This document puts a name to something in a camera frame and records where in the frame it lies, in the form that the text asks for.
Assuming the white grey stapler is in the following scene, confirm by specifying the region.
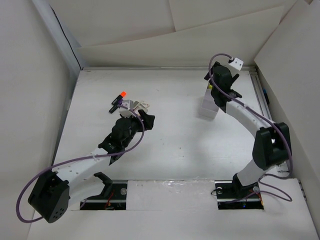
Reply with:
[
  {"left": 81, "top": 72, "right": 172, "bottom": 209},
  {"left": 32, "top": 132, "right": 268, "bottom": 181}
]
[{"left": 129, "top": 101, "right": 141, "bottom": 112}]

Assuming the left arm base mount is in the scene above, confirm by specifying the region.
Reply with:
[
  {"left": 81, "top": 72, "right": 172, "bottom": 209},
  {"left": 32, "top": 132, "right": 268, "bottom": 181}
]
[{"left": 79, "top": 172, "right": 128, "bottom": 211}]

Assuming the white pen holder box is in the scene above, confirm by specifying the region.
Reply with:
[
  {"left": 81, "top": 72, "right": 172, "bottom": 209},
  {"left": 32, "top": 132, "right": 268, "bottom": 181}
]
[{"left": 199, "top": 86, "right": 219, "bottom": 120}]

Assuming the white staples box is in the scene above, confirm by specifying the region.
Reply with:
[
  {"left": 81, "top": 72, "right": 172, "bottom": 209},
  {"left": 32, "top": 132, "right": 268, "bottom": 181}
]
[{"left": 137, "top": 101, "right": 150, "bottom": 113}]

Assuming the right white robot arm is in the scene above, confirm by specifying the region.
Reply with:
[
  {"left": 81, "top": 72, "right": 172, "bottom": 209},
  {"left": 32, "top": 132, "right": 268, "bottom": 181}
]
[{"left": 204, "top": 62, "right": 293, "bottom": 202}]

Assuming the orange cap highlighter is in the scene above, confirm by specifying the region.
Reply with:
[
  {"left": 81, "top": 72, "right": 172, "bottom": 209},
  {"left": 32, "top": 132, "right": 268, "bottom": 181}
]
[{"left": 111, "top": 91, "right": 127, "bottom": 105}]

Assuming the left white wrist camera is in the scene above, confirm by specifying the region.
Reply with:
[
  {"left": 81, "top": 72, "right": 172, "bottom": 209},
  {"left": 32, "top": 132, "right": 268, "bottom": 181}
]
[{"left": 119, "top": 105, "right": 136, "bottom": 118}]

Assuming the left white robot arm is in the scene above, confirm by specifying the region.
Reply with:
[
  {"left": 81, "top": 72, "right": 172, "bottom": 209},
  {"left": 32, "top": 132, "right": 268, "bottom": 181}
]
[{"left": 28, "top": 109, "right": 155, "bottom": 224}]

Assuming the aluminium table rail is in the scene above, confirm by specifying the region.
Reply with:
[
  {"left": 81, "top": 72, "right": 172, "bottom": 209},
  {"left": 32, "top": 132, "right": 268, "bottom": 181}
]
[{"left": 249, "top": 67, "right": 288, "bottom": 173}]

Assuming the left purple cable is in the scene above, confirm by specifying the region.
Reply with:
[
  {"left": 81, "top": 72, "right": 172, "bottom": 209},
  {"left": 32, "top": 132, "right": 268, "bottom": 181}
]
[{"left": 15, "top": 104, "right": 145, "bottom": 223}]

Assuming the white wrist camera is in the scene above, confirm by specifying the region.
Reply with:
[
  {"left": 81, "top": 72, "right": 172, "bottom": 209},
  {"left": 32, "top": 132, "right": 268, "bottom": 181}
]
[
  {"left": 119, "top": 105, "right": 136, "bottom": 118},
  {"left": 228, "top": 57, "right": 244, "bottom": 72}
]

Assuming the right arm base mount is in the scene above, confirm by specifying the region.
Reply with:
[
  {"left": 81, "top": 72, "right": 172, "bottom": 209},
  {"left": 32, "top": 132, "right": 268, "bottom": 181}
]
[{"left": 211, "top": 175, "right": 264, "bottom": 210}]

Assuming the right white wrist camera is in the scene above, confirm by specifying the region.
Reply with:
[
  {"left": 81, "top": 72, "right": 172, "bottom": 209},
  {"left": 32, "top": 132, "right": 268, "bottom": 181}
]
[{"left": 228, "top": 57, "right": 244, "bottom": 72}]

